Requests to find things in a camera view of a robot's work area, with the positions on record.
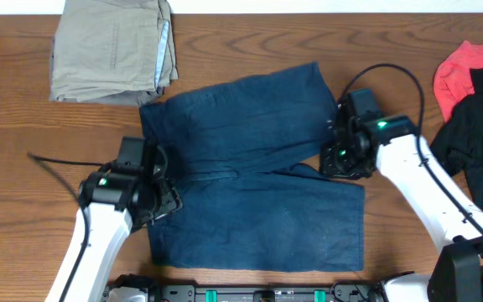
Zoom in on dark blue denim shorts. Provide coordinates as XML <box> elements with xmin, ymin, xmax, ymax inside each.
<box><xmin>139</xmin><ymin>63</ymin><xmax>365</xmax><ymax>272</ymax></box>

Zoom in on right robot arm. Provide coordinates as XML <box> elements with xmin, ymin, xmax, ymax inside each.
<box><xmin>320</xmin><ymin>116</ymin><xmax>483</xmax><ymax>301</ymax></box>

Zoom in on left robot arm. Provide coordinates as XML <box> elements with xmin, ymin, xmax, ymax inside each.
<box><xmin>46</xmin><ymin>171</ymin><xmax>183</xmax><ymax>301</ymax></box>

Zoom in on red garment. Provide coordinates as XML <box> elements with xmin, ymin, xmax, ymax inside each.
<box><xmin>434</xmin><ymin>40</ymin><xmax>483</xmax><ymax>122</ymax></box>

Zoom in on folded khaki trousers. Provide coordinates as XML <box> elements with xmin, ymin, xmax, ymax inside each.
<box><xmin>49</xmin><ymin>0</ymin><xmax>179</xmax><ymax>107</ymax></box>

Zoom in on right black cable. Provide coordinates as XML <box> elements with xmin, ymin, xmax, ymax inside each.
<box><xmin>340</xmin><ymin>62</ymin><xmax>483</xmax><ymax>269</ymax></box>

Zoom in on black cable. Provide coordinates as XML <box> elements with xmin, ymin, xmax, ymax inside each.
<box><xmin>26</xmin><ymin>153</ymin><xmax>108</xmax><ymax>302</ymax></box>
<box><xmin>340</xmin><ymin>62</ymin><xmax>483</xmax><ymax>269</ymax></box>

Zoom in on left black cable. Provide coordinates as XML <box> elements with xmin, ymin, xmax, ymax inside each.
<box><xmin>26</xmin><ymin>153</ymin><xmax>108</xmax><ymax>302</ymax></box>

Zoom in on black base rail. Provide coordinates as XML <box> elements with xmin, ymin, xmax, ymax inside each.
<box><xmin>100</xmin><ymin>274</ymin><xmax>387</xmax><ymax>302</ymax></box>

